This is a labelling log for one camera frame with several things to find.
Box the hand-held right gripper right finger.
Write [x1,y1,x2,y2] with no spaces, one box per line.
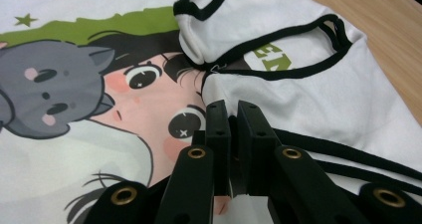
[237,100,283,198]

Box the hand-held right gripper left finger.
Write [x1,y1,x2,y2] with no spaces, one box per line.
[192,100,232,197]

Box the white printed tank top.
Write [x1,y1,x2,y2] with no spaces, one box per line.
[0,0,422,224]

